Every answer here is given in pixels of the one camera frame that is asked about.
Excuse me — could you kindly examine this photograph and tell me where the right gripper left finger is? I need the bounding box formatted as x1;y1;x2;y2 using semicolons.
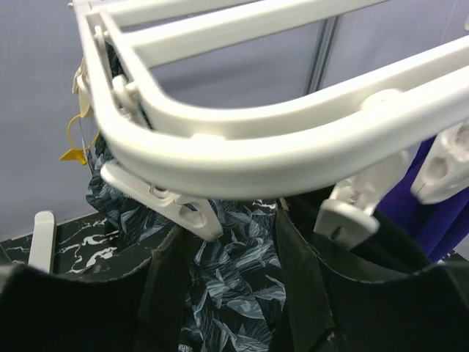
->
1;227;191;351

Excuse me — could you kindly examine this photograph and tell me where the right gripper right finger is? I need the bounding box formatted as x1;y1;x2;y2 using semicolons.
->
270;212;468;351

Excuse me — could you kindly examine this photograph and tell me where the white plastic clip hanger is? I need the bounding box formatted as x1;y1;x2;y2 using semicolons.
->
71;1;468;199

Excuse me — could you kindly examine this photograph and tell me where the white hanger clip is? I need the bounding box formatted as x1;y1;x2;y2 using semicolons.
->
410;121;468;205
100;162;223;241
314;147;417;250

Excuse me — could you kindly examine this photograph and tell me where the black marbled mat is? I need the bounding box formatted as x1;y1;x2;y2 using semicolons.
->
0;216;122;274

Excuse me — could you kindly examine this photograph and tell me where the purple sock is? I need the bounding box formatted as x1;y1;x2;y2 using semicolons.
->
377;139;468;262

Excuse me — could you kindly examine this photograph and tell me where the yellow zip tie tag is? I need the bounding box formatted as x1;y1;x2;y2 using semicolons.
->
59;114;100;166

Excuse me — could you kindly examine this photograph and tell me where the dark leaf patterned cloth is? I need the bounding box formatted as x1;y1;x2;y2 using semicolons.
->
86;139;286;351

